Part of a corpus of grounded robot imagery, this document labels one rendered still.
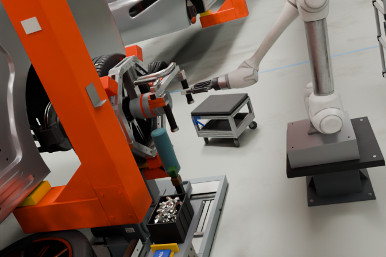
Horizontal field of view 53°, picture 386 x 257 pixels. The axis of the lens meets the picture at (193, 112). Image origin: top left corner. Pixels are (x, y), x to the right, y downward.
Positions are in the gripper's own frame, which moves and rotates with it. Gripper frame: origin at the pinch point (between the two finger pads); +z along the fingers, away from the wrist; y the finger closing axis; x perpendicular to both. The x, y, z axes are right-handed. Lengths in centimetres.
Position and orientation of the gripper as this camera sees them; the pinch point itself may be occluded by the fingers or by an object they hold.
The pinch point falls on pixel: (187, 90)
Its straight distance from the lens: 225.6
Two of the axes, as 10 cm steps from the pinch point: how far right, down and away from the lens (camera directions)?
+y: 2.4, -4.4, 8.7
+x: -3.0, -8.8, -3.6
